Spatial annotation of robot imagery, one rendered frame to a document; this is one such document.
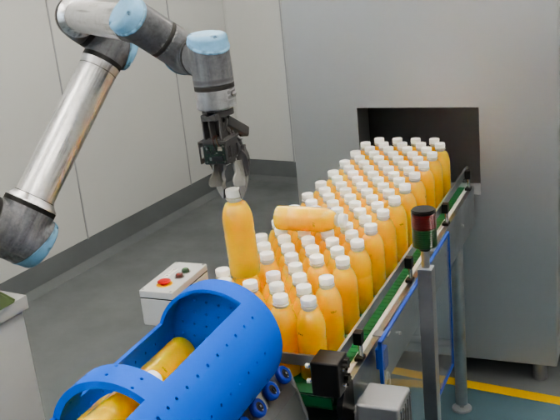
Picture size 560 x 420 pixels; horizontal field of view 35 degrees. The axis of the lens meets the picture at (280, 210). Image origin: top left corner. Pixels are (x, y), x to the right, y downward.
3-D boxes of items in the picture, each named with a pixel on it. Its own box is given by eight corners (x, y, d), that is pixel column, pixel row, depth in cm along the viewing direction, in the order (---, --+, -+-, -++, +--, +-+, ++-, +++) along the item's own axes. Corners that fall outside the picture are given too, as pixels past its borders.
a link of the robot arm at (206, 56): (215, 27, 198) (235, 28, 189) (222, 82, 201) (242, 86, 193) (177, 34, 193) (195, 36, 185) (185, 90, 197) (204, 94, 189)
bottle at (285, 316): (273, 377, 219) (266, 310, 214) (273, 364, 226) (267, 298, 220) (302, 375, 219) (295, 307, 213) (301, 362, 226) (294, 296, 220)
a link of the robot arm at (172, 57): (164, 21, 204) (186, 22, 194) (203, 47, 210) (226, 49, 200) (145, 56, 204) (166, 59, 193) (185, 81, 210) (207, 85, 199)
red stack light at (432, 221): (408, 231, 222) (407, 216, 221) (414, 222, 228) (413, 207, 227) (433, 232, 220) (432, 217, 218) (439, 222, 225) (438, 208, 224)
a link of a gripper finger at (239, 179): (232, 204, 199) (220, 166, 196) (243, 196, 204) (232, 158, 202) (244, 202, 197) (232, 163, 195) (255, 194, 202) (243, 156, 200)
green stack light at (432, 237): (409, 249, 224) (408, 231, 222) (415, 240, 229) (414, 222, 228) (434, 250, 221) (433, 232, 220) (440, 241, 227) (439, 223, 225)
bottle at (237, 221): (262, 272, 207) (252, 198, 202) (234, 279, 206) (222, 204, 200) (256, 263, 214) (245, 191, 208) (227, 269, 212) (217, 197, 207)
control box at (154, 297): (143, 324, 234) (138, 289, 231) (180, 293, 251) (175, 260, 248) (177, 327, 230) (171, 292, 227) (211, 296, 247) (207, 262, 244)
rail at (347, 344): (333, 367, 212) (332, 357, 212) (466, 172, 350) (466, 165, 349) (337, 367, 212) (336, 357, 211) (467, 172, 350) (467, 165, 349)
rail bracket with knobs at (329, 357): (305, 399, 210) (301, 361, 206) (316, 384, 216) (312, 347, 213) (344, 405, 206) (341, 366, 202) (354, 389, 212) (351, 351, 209)
